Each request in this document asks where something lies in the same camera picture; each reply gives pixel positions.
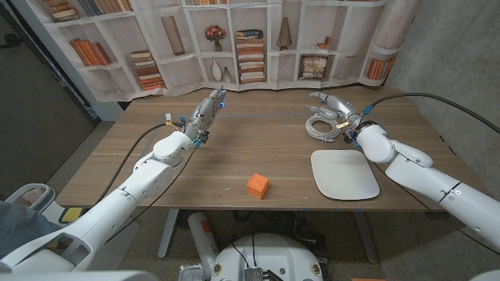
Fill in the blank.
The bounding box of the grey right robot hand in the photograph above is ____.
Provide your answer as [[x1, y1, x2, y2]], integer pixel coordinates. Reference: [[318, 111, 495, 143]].
[[305, 91, 366, 136]]

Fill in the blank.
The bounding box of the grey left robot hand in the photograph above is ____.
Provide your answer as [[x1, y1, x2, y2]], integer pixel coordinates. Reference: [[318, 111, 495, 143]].
[[183, 85, 227, 148]]

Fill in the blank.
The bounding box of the white Ethernet cable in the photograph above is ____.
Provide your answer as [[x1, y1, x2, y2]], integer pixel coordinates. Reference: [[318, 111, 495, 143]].
[[305, 112, 345, 143]]

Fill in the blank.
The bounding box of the white paper plate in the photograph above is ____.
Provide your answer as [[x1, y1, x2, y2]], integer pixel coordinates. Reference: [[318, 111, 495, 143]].
[[310, 149, 380, 201]]

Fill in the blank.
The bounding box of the orange cube block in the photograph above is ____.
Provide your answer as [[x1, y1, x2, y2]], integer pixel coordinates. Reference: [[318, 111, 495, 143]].
[[246, 173, 270, 201]]

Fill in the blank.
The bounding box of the printed bookshelf backdrop cloth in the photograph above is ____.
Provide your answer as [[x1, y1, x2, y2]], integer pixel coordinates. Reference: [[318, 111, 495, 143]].
[[11, 0, 423, 102]]

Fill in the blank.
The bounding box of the white roll with orange label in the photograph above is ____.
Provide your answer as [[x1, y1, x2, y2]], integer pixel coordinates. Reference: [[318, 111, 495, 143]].
[[187, 211, 220, 280]]

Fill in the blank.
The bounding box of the grey table leg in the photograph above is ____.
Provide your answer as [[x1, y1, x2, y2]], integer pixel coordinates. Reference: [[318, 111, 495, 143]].
[[353, 212, 379, 265], [157, 209, 180, 260]]

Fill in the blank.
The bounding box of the white robot torso base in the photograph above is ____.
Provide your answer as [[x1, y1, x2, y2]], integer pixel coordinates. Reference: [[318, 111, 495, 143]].
[[210, 233, 324, 281]]

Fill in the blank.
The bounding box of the aluminium foil tray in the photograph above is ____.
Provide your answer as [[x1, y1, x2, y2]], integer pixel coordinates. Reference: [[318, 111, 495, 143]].
[[178, 264, 204, 281]]

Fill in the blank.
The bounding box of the yellow flat object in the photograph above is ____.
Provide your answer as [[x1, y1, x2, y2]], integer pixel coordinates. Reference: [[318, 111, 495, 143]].
[[59, 206, 84, 224]]

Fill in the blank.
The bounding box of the person leg in jeans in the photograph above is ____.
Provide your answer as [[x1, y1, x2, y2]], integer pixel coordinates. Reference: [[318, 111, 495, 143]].
[[0, 201, 63, 261]]

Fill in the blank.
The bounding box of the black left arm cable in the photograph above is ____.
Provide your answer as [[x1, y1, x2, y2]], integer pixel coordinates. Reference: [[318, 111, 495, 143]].
[[95, 123, 184, 206]]

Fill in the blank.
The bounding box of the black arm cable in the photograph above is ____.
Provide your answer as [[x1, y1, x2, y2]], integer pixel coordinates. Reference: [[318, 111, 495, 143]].
[[365, 92, 500, 136], [95, 123, 184, 206]]

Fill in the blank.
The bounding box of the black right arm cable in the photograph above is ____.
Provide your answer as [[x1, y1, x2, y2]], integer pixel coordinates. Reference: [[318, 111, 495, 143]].
[[365, 92, 500, 136]]

